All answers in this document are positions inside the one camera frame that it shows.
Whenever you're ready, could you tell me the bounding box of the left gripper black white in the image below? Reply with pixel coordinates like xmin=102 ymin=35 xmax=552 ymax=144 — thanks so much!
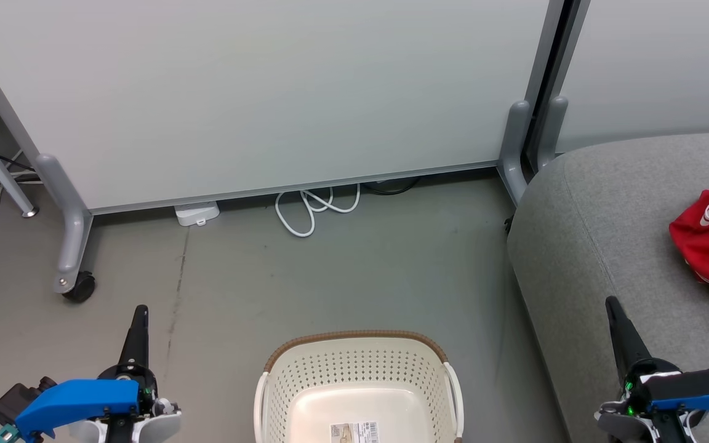
xmin=62 ymin=305 xmax=183 ymax=443

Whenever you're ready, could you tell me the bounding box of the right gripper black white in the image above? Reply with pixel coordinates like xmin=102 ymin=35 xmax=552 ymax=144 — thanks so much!
xmin=595 ymin=296 xmax=700 ymax=443

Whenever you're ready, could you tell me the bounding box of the grey fabric sofa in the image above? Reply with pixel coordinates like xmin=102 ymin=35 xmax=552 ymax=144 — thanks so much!
xmin=507 ymin=130 xmax=709 ymax=443

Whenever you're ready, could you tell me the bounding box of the black caster wheel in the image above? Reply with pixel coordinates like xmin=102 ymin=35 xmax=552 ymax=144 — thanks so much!
xmin=63 ymin=271 xmax=96 ymax=303

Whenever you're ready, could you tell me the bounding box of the grey partition leg with caster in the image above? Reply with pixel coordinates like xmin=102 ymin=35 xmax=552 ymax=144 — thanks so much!
xmin=36 ymin=154 xmax=94 ymax=293

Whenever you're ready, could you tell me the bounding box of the white power adapter box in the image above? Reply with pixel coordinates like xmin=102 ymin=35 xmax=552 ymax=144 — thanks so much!
xmin=174 ymin=201 xmax=220 ymax=227

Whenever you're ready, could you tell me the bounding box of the cream perforated laundry basket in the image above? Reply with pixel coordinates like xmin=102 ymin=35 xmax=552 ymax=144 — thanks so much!
xmin=254 ymin=330 xmax=464 ymax=443

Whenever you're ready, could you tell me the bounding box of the grey partition foot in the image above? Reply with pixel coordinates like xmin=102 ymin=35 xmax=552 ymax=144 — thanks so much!
xmin=536 ymin=96 xmax=569 ymax=173
xmin=498 ymin=100 xmax=532 ymax=205

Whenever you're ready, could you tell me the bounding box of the white barcode label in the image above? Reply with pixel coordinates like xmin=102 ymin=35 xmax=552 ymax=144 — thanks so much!
xmin=330 ymin=421 xmax=380 ymax=443

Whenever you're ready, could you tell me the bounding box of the wide white partition panel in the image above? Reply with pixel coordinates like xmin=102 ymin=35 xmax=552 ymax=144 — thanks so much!
xmin=0 ymin=0 xmax=567 ymax=213

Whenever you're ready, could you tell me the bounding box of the narrow white partition panel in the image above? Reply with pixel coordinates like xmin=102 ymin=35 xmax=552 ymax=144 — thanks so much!
xmin=551 ymin=0 xmax=709 ymax=153

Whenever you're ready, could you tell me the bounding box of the white looped cable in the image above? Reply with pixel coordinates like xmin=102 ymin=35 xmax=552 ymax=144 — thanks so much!
xmin=274 ymin=183 xmax=361 ymax=237

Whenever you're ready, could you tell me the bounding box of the black floor cable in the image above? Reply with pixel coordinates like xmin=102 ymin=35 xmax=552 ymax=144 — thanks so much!
xmin=364 ymin=177 xmax=421 ymax=196

